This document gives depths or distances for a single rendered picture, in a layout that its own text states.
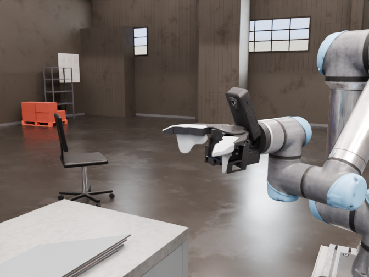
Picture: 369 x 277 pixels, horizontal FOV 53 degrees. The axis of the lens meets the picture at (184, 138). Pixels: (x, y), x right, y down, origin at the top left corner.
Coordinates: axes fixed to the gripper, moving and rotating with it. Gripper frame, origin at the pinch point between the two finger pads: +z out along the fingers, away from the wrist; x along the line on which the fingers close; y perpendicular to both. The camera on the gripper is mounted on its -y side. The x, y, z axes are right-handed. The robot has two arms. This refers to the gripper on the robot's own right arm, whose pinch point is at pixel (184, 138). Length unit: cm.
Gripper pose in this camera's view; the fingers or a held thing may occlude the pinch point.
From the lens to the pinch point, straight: 67.3
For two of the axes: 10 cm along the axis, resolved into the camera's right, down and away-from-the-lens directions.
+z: -7.9, 1.1, -6.0
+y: -0.8, 9.6, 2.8
